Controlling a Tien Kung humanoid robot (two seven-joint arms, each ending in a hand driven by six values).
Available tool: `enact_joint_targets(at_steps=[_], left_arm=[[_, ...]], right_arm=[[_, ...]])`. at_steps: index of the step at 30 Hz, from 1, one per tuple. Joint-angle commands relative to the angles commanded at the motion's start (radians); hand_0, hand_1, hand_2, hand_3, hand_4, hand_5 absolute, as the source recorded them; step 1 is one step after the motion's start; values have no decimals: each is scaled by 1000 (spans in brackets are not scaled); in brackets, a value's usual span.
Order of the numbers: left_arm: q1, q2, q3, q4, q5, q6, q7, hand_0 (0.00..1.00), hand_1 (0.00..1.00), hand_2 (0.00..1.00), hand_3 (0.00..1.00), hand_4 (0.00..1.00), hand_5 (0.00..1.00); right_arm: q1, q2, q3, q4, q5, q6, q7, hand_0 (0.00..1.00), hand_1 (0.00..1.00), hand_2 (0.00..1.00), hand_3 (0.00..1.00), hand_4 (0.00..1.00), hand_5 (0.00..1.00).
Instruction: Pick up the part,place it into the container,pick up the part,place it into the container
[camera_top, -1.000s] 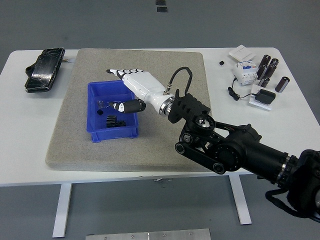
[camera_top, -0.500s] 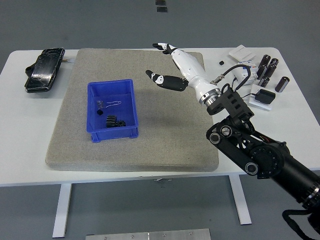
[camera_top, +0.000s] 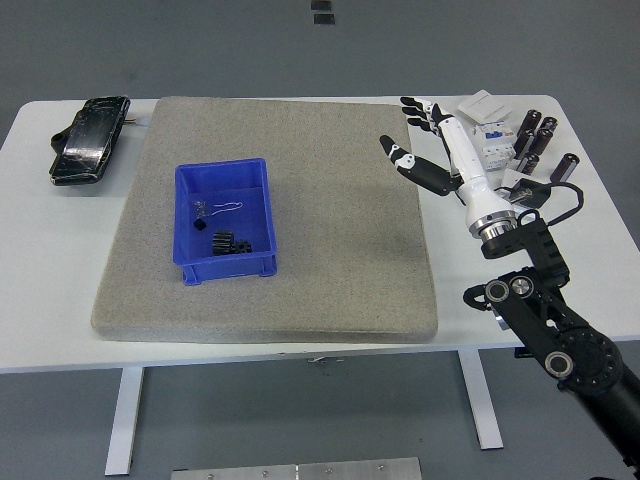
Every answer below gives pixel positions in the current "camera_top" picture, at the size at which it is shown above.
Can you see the white flat switch panel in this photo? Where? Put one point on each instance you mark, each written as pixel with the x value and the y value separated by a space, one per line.
pixel 484 105

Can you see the small black cube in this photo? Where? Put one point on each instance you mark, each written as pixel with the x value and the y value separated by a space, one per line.
pixel 200 224

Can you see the white table leg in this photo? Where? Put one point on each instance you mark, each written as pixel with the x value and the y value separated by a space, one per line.
pixel 122 425
pixel 480 400

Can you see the black power adapter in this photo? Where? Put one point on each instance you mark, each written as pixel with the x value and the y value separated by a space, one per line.
pixel 541 195

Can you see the blue plastic box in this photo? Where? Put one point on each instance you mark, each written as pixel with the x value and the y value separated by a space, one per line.
pixel 225 270

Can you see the dark brown cylindrical capacitor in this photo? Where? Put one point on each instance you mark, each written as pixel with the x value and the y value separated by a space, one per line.
pixel 529 164
pixel 565 169
pixel 530 121
pixel 549 123
pixel 524 144
pixel 541 142

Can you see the grey-brown foam mat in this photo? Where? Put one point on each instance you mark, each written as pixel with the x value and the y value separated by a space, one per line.
pixel 300 150

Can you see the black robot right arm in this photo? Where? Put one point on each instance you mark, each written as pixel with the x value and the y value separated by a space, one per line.
pixel 580 350

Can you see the white circuit breaker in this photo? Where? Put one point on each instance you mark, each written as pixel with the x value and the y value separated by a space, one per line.
pixel 497 150

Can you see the large black gear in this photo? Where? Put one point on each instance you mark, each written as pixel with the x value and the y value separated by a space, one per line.
pixel 222 242

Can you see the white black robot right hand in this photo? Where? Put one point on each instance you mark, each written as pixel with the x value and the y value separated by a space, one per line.
pixel 470 160

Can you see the small black gear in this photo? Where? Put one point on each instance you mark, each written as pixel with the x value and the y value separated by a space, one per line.
pixel 243 247

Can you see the black wrapped battery pack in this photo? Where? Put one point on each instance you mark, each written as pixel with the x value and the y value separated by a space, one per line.
pixel 85 140

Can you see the small bag of screws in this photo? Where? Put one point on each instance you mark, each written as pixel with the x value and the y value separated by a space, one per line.
pixel 200 206

